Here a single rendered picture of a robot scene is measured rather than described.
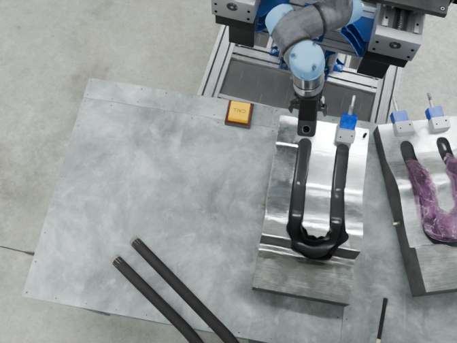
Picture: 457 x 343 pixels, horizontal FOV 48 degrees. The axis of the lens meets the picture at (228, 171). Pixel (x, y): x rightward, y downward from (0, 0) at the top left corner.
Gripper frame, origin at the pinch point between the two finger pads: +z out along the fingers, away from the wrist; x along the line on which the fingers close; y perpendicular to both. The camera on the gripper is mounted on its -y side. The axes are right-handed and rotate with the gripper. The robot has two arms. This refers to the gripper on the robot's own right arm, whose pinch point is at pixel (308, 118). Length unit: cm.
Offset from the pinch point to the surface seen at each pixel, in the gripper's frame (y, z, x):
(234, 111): 2.5, 8.1, 23.1
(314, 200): -22.6, 1.9, -4.7
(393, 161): -6.5, 11.3, -25.2
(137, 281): -52, -3, 39
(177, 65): 52, 93, 74
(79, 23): 68, 88, 129
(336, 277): -42.0, 4.4, -13.1
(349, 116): 2.3, 1.0, -11.0
